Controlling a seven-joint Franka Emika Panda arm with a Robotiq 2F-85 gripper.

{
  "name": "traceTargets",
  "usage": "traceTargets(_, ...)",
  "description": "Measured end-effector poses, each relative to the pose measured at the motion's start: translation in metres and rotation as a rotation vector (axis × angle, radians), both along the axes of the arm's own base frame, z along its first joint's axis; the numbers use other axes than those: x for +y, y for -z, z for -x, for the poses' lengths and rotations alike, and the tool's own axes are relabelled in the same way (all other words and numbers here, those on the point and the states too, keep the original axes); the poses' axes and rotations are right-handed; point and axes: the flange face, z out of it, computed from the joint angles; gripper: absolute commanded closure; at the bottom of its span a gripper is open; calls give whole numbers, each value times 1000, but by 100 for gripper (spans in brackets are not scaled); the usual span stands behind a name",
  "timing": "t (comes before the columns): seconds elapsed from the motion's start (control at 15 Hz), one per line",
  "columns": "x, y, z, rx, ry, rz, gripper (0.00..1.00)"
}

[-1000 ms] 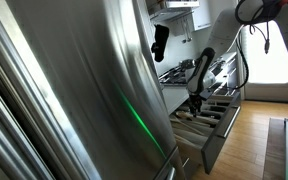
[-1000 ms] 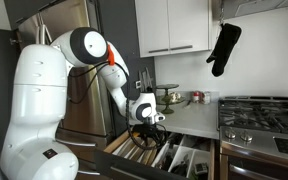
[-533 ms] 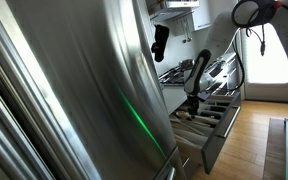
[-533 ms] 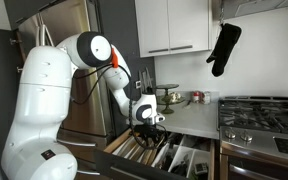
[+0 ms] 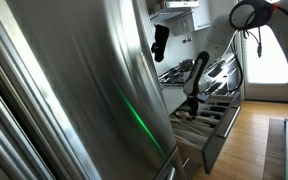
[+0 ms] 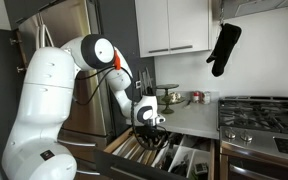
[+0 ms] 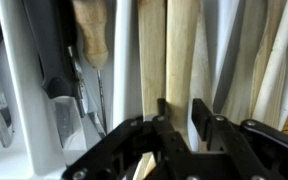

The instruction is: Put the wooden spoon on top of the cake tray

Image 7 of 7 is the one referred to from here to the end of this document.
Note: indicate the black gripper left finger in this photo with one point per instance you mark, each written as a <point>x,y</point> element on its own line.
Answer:
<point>164,133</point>

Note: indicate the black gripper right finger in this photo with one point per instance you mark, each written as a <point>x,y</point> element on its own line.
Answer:
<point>224,136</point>

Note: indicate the light wooden spoon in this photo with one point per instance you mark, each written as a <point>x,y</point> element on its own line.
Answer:
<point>180,66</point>

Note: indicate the pale broad wooden spatula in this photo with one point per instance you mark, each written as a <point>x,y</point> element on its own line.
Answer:
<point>244,83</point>

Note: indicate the flat wooden spatula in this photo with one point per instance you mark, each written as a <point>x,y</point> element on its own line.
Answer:
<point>152,66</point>

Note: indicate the tan wooden utensil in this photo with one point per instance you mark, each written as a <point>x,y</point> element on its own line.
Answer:
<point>262,56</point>

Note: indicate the white cutlery organizer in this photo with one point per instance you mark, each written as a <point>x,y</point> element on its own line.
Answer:
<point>20,100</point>

